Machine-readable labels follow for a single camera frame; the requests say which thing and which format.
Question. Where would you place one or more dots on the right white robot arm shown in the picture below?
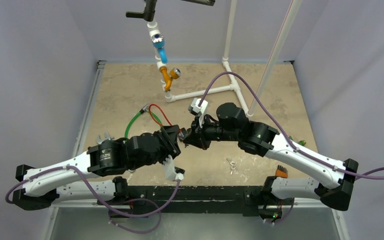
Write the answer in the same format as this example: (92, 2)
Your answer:
(329, 180)

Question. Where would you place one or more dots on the white PVC pipe frame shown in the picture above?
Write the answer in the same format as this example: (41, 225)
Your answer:
(233, 86)

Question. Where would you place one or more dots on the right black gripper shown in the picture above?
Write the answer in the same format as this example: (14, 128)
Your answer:
(196, 133)

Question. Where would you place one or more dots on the green cable lock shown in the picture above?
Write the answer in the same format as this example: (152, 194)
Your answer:
(143, 110)

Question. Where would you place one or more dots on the red handled adjustable wrench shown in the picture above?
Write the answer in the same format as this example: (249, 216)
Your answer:
(100, 139)

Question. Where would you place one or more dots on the silver key bunch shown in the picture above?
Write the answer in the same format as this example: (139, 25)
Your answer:
(232, 165)

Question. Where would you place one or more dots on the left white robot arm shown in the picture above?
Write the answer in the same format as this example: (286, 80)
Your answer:
(38, 188)

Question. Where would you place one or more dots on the black crank handle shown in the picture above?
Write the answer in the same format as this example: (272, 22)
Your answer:
(148, 12)

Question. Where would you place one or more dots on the white pole with red stripe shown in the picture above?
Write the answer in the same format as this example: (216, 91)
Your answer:
(277, 47)

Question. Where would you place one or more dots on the orange hex key set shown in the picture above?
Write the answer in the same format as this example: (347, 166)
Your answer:
(281, 172)

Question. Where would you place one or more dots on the orange tap valve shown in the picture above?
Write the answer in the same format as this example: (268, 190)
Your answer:
(169, 76)

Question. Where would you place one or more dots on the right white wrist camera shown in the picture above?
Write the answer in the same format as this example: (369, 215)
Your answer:
(198, 106)

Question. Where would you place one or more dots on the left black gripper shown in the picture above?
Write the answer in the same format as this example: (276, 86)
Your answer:
(168, 136)

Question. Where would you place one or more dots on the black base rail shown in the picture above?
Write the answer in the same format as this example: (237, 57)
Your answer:
(249, 201)

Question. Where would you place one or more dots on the blue tap valve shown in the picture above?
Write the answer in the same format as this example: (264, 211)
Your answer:
(158, 42)

